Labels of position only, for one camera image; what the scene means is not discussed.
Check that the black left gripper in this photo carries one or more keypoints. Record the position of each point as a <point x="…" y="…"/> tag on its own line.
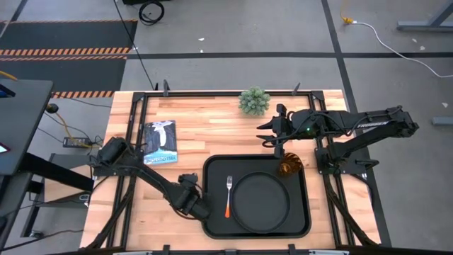
<point x="189" y="202"/>

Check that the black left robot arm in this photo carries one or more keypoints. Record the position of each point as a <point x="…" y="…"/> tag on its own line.
<point x="152" y="177"/>

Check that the black desk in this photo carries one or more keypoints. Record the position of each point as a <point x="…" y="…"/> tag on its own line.
<point x="21" y="117"/>

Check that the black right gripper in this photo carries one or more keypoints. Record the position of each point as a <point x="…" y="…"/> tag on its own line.
<point x="301" y="125"/>

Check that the illustrated book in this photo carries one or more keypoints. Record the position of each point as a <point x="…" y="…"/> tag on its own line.
<point x="161" y="141"/>

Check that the grey table leg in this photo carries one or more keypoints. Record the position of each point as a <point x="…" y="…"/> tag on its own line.
<point x="424" y="25"/>

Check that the black plastic tray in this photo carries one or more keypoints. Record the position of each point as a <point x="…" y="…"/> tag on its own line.
<point x="212" y="198"/>

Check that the amber faceted glass cup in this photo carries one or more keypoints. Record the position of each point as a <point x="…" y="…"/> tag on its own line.
<point x="289" y="164"/>

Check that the phone with lit screen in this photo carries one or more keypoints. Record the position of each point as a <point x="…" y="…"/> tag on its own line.
<point x="3" y="148"/>

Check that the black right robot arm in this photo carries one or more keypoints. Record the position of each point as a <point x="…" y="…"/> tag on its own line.
<point x="371" y="124"/>

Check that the green potted plant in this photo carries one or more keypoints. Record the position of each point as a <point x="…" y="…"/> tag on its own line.
<point x="254" y="101"/>

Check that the black round plug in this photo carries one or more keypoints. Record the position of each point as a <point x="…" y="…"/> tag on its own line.
<point x="52" y="108"/>

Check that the grey floor block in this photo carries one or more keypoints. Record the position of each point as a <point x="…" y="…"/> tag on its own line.
<point x="442" y="121"/>

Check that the white label strip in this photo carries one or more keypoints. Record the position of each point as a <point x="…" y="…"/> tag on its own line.
<point x="329" y="252"/>

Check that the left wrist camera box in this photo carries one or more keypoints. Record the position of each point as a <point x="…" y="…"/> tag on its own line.
<point x="188" y="180"/>

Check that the black aluminium table frame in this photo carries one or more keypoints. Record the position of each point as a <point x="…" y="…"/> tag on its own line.
<point x="212" y="94"/>

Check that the black frame clamp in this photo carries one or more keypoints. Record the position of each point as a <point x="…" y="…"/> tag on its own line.
<point x="166" y="249"/>
<point x="292" y="249"/>

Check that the black power adapter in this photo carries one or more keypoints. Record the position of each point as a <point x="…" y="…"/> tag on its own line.
<point x="76" y="142"/>

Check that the black round plate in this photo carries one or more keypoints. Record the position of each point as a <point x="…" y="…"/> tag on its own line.
<point x="260" y="203"/>

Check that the hazard striped black floor mat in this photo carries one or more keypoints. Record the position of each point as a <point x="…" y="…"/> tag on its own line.
<point x="63" y="35"/>

